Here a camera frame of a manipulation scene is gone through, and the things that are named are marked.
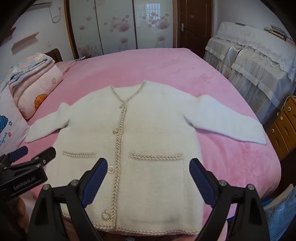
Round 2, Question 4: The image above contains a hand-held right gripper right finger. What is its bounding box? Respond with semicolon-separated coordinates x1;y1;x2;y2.
189;158;270;241

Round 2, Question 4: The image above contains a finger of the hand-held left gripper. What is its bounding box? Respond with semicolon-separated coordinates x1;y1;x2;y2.
0;146;28;168
13;147;56;171

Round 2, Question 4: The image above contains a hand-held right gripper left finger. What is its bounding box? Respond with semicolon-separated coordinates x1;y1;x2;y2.
27;158;109;241

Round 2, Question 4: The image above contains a white knit cardigan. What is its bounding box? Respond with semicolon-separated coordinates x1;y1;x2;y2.
24;79;269;235

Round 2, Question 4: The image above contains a pink cartoon pillow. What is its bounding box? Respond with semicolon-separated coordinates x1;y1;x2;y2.
0;87;30;158

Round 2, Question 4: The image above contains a folded pink quilt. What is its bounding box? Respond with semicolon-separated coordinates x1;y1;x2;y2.
9;62;64;120

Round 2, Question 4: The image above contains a folded floral blanket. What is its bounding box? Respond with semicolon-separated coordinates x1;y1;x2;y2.
0;52;55;93

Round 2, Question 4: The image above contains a person's jeans leg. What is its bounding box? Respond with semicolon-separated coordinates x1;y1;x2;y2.
261;183;296;241

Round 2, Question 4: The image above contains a wooden drawer cabinet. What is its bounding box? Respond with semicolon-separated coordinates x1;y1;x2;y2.
264;95;296;161

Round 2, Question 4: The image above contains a dark wooden headboard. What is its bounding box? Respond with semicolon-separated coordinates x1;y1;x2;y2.
44;48;63;62

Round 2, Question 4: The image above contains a pink bed blanket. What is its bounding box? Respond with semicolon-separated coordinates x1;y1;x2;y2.
9;47;281;241

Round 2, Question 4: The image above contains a lace-covered furniture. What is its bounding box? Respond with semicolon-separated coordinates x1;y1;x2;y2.
203;22;296;121

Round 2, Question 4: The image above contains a floral sliding-door wardrobe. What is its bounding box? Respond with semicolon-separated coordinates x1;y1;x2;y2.
63;0;181;59

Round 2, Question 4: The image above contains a dark wooden door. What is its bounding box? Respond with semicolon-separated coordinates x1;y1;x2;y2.
179;0;213;59

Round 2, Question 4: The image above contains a stack of books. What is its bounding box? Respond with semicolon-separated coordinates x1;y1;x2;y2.
264;24;287;40

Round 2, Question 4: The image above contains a pink wall shelf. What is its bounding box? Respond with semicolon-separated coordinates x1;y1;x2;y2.
11;32;40;50

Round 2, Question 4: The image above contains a white wall cable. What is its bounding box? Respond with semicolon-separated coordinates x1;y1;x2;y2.
51;6;62;24

